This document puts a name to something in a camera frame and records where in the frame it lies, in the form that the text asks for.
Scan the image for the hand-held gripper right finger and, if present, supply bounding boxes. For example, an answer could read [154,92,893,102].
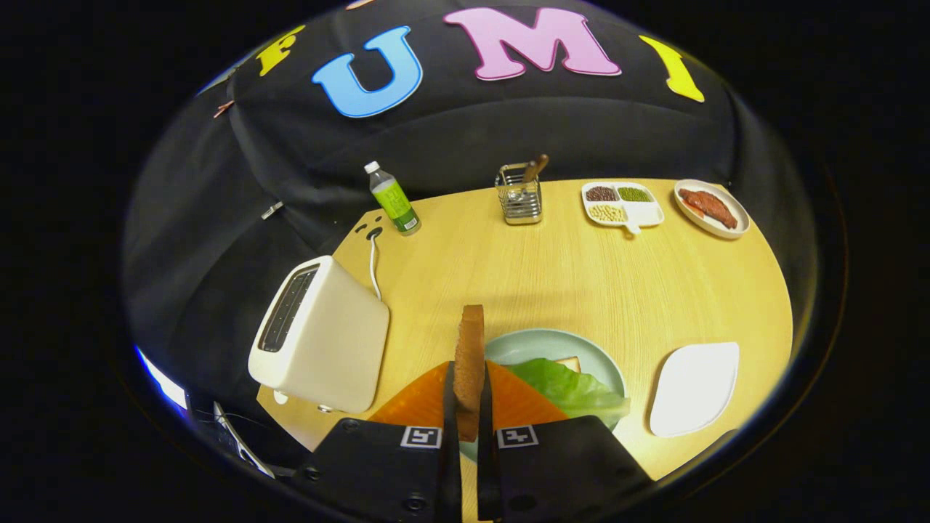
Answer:
[476,361,655,522]

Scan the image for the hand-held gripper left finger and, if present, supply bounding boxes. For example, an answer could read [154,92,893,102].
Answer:
[311,360,464,523]

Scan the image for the brown crust bread slice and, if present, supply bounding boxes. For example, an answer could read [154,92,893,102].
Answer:
[454,304,486,442]

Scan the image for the green lettuce leaf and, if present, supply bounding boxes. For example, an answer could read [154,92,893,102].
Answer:
[505,357,631,429]

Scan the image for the pale green round plate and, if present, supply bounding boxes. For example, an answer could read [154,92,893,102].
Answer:
[459,328,627,466]

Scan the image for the white toaster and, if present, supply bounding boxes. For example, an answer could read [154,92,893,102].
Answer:
[248,255,391,416]

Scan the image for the white leaf-shaped plate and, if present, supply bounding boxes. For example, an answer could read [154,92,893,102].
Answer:
[649,341,740,438]

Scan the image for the green label plastic bottle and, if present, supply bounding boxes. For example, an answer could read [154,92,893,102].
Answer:
[364,161,422,237]

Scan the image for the white divided dish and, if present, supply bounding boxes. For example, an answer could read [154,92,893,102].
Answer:
[581,180,666,235]

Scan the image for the black backdrop cloth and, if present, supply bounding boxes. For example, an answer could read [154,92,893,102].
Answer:
[122,0,800,408]

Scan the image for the red meat slices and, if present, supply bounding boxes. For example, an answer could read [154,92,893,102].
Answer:
[679,188,739,230]

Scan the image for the round white plate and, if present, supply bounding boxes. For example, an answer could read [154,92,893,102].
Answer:
[674,179,751,240]

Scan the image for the white toaster cable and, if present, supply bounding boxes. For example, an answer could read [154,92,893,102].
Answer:
[368,231,384,301]

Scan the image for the metal wire utensil holder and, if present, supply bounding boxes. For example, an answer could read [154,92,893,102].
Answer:
[495,163,544,226]

